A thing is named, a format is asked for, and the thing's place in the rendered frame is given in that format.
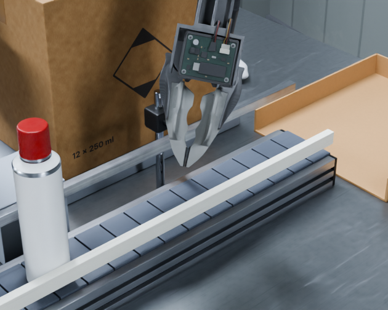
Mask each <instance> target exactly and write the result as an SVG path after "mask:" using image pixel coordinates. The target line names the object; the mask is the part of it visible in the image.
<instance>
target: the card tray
mask: <svg viewBox="0 0 388 310"><path fill-rule="evenodd" d="M280 129H283V130H285V131H287V130H288V131H290V132H292V133H293V134H295V135H297V136H299V137H301V138H303V139H305V140H308V139H309V138H311V137H313V136H315V135H317V134H319V133H321V132H323V131H325V130H327V129H329V130H331V131H333V132H334V138H333V144H332V145H329V146H327V147H326V148H324V150H326V151H328V152H330V155H332V156H334V157H336V158H337V166H336V176H338V177H339V178H342V179H343V180H345V181H347V182H349V183H351V184H353V185H354V186H356V187H358V188H360V189H362V190H364V191H366V192H368V193H370V194H371V195H373V196H375V197H377V198H378V199H380V200H382V201H384V202H388V58H387V57H385V56H383V55H380V54H377V53H376V54H374V55H371V56H369V57H367V58H365V59H363V60H360V61H359V62H356V63H354V64H352V65H350V66H348V67H345V68H343V69H341V70H339V71H337V72H335V73H333V74H330V75H328V76H326V77H324V78H322V79H319V80H317V81H315V82H313V83H311V84H309V85H307V86H305V87H302V88H300V89H298V90H295V91H294V92H292V93H290V94H288V95H285V96H284V97H281V98H279V99H277V100H275V101H273V102H271V103H268V104H266V105H264V106H262V107H260V108H258V109H255V112H254V132H256V133H258V134H259V135H262V136H263V137H264V136H266V135H268V134H270V133H272V132H274V131H276V130H280Z"/></svg>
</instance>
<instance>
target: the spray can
mask: <svg viewBox="0 0 388 310"><path fill-rule="evenodd" d="M16 129H17V139H18V148H19V150H18V152H19V154H17V155H16V156H15V157H14V159H13V160H12V170H13V175H14V185H15V193H16V199H17V208H18V217H19V223H20V232H21V237H22V246H23V256H24V260H25V270H26V281H27V283H29V282H31V281H32V280H35V279H37V278H39V277H41V276H43V275H45V274H47V273H48V272H51V271H52V270H54V269H56V268H58V267H60V266H62V265H64V264H66V263H68V262H70V250H69V243H68V230H67V217H66V210H65V198H64V190H63V178H62V165H61V163H62V161H61V157H60V156H59V154H57V153H56V152H55V151H53V150H52V148H51V141H50V134H49V124H48V123H47V122H46V121H45V120H44V119H41V118H36V117H32V118H28V119H24V120H22V121H20V122H19V123H18V125H17V128H16Z"/></svg>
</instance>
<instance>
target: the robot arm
mask: <svg viewBox="0 0 388 310"><path fill-rule="evenodd" d="M239 8H240V0H198V1H197V5H196V14H195V21H194V25H193V26H190V25H184V24H181V23H177V29H176V35H175V36H174V45H173V49H172V53H168V52H166V53H165V56H166V59H165V63H164V66H163V69H162V70H161V74H160V94H161V99H162V103H163V108H164V113H165V120H166V125H167V129H168V135H169V140H170V144H171V148H172V151H173V153H174V155H175V157H176V159H177V161H178V163H179V165H180V166H184V165H185V167H190V166H191V165H192V164H194V163H195V162H196V161H197V160H198V159H199V158H200V157H201V156H202V155H203V154H204V153H205V152H206V150H207V149H208V148H209V146H210V144H211V143H212V141H213V140H214V139H215V137H216V135H217V134H218V133H219V131H220V129H221V127H222V126H223V124H224V122H225V121H226V120H227V118H228V117H229V115H230V114H231V112H232V111H233V109H234V108H235V107H236V104H237V103H238V101H239V99H240V95H241V90H242V75H243V72H244V70H245V68H244V67H240V66H239V64H240V58H241V53H242V51H243V43H244V39H245V36H240V35H237V34H234V33H233V32H234V29H235V25H236V20H237V16H238V11H239ZM183 79H185V81H183ZM191 79H194V80H197V81H203V82H210V83H211V85H212V86H213V87H217V85H218V84H219V87H218V88H216V90H215V91H213V92H211V93H208V94H206V95H203V97H202V99H201V104H200V109H201V114H202V117H201V121H200V123H199V125H198V127H197V128H196V129H195V134H196V137H195V141H194V142H193V144H192V145H191V146H189V149H188V154H187V160H186V163H185V158H186V153H187V146H186V142H185V134H186V133H187V130H188V124H187V113H188V111H189V109H190V108H191V107H192V106H193V101H194V93H193V92H192V91H191V90H190V89H189V88H188V87H187V86H186V85H185V82H189V81H190V80H191Z"/></svg>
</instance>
